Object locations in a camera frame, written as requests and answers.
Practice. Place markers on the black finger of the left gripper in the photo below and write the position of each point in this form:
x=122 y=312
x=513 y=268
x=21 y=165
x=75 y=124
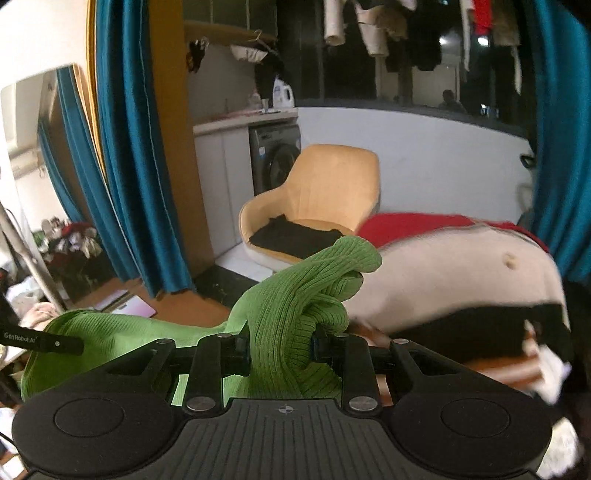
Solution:
x=40 y=341

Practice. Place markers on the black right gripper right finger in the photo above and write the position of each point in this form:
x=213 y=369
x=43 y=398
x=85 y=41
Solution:
x=349 y=357

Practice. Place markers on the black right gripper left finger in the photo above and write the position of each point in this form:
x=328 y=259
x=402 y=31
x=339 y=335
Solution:
x=215 y=358

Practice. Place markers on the green knit sweater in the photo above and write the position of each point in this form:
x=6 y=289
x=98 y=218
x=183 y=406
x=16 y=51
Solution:
x=281 y=313

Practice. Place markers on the pink notebook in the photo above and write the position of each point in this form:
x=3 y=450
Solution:
x=135 y=306

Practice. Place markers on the black cloth on chair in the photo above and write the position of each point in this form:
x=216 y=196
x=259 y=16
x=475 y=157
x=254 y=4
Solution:
x=281 y=235

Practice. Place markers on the red garment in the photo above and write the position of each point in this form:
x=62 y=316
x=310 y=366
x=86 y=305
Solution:
x=385 y=228

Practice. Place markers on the black garment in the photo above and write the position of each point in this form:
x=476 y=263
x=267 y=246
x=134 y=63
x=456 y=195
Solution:
x=492 y=331

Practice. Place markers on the teal blue curtain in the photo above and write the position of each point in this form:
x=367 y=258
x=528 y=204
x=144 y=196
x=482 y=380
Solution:
x=137 y=175

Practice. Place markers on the tan armchair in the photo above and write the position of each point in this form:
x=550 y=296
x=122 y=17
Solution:
x=329 y=187

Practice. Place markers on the red white striped cloth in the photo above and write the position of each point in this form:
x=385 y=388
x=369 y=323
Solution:
x=538 y=368

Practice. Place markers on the grey washing machine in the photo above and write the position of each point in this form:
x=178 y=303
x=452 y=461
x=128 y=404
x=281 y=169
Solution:
x=274 y=148

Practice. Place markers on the white detergent bottle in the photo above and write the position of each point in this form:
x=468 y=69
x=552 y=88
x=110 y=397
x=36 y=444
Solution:
x=283 y=94

